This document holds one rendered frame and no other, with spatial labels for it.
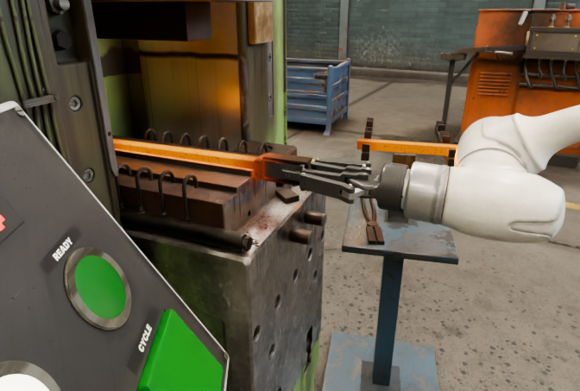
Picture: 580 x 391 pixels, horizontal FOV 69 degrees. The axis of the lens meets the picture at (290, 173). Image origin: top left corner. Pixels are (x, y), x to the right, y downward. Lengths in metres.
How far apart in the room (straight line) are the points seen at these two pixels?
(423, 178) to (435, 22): 7.68
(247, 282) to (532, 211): 0.41
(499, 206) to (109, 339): 0.50
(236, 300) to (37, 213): 0.44
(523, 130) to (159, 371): 0.62
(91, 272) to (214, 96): 0.77
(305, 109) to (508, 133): 3.90
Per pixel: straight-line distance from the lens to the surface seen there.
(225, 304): 0.72
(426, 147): 1.11
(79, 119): 0.62
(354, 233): 1.22
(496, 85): 4.16
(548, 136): 0.77
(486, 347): 1.98
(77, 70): 0.62
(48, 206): 0.32
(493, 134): 0.75
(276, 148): 0.90
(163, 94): 1.12
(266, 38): 1.02
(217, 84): 1.02
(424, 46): 8.33
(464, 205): 0.63
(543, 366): 2.00
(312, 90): 4.52
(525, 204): 0.64
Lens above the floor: 1.26
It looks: 21 degrees down
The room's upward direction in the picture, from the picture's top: straight up
